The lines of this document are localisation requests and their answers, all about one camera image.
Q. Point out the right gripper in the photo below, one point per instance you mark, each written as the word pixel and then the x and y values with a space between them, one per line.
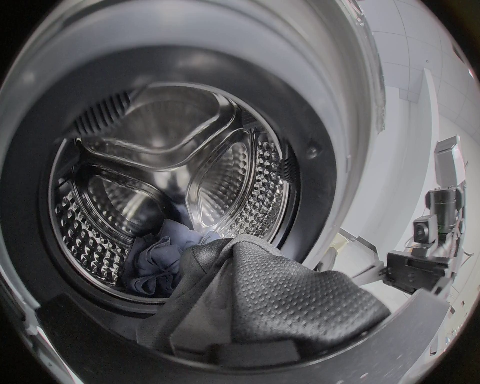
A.
pixel 416 272

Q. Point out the black mesh garment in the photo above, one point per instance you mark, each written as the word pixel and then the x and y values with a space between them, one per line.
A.
pixel 285 296

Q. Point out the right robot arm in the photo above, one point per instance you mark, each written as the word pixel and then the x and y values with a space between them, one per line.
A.
pixel 445 208

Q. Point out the grey washing machine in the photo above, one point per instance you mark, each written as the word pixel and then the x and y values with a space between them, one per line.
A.
pixel 195 93

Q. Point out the dark blue garment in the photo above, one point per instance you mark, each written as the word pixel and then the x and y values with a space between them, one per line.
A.
pixel 157 258

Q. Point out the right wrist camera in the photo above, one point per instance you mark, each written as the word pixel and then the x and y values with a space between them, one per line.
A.
pixel 423 230

